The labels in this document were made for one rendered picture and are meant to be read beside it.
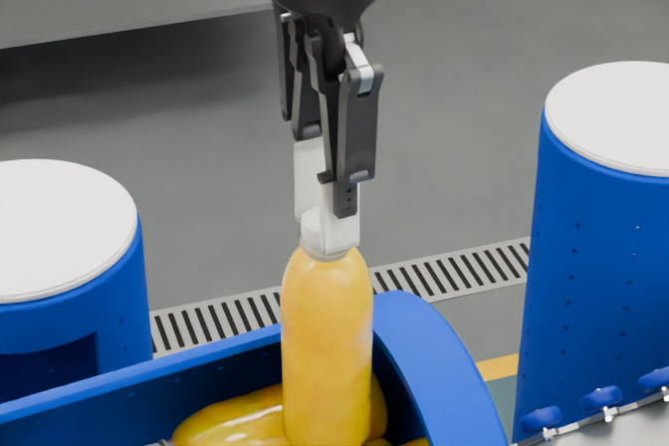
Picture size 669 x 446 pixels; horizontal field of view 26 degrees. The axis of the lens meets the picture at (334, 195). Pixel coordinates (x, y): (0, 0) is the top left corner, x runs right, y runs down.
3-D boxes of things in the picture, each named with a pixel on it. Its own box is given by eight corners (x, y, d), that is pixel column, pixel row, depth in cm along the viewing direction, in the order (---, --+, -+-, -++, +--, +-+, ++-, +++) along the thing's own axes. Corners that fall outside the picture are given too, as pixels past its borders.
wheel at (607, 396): (631, 396, 152) (623, 378, 153) (594, 409, 150) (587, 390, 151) (612, 405, 156) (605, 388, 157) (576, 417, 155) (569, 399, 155)
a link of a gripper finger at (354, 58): (344, 0, 99) (379, 17, 94) (351, 73, 101) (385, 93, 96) (313, 7, 98) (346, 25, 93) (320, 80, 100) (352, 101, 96)
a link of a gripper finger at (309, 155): (297, 147, 107) (293, 142, 107) (298, 224, 111) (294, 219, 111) (334, 137, 108) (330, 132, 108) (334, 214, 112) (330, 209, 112)
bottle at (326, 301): (375, 400, 123) (379, 221, 113) (361, 458, 117) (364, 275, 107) (294, 390, 124) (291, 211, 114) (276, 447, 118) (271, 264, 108)
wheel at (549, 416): (570, 417, 149) (562, 399, 150) (533, 430, 148) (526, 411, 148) (553, 426, 153) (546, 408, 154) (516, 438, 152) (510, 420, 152)
